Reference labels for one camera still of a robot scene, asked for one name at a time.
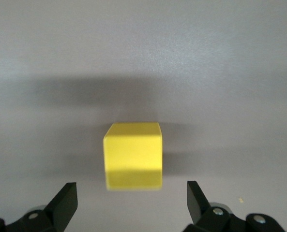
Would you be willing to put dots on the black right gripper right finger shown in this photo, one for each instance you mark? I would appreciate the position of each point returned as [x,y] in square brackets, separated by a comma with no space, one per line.
[213,222]

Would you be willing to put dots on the yellow cube block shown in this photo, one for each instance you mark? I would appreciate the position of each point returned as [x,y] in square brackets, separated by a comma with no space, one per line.
[133,154]

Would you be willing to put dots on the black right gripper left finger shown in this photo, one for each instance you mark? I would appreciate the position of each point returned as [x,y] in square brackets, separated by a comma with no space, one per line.
[49,217]

